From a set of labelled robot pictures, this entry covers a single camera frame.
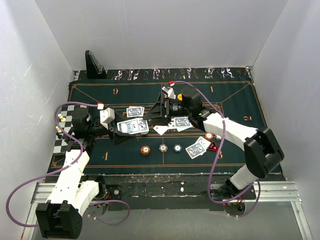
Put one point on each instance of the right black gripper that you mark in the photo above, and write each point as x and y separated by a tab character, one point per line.
157	111

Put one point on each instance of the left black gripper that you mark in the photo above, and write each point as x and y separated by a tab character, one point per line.
117	137

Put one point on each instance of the blue backed playing card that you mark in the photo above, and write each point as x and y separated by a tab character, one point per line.
129	112
138	111

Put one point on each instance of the blue white card deck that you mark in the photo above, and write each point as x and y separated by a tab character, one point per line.
133	126

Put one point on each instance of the face-down community card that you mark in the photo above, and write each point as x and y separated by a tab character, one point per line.
181	122

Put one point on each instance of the yellow big blind button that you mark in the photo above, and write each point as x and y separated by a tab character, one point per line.
179	96

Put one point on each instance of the orange red chip stack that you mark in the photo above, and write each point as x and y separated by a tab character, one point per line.
145	150

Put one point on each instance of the peach blue chip stack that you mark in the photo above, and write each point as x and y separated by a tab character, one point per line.
163	148

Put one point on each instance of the green chip stack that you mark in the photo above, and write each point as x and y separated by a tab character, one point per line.
177	148

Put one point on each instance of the orange chips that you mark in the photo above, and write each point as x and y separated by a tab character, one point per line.
208	136

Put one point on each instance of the red triangular all-in marker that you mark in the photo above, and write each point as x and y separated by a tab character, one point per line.
213	147

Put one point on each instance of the peach chips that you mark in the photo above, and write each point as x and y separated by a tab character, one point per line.
218	137

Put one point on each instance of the four of diamonds card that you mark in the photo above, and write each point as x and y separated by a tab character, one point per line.
160	129

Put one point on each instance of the queen face card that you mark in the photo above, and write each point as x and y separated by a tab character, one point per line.
179	129

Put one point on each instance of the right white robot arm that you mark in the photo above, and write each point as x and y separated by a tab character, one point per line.
261	149

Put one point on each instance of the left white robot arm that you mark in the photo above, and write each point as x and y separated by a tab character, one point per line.
61	215

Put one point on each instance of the green poker table mat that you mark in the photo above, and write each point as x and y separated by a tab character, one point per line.
229	89

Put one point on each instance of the black white checkerboard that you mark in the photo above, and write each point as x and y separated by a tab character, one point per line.
66	110

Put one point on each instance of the black chess piece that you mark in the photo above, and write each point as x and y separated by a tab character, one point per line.
59	136

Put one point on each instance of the black stand with clear panel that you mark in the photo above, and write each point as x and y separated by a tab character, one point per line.
94	70

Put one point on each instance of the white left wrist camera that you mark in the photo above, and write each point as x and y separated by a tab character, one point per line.
107	116

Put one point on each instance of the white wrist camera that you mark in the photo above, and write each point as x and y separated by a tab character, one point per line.
168	92
107	116

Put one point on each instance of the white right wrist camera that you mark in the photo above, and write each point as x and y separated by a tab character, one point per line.
168	92

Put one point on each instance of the aluminium mounting rail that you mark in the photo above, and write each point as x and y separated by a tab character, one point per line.
277	192

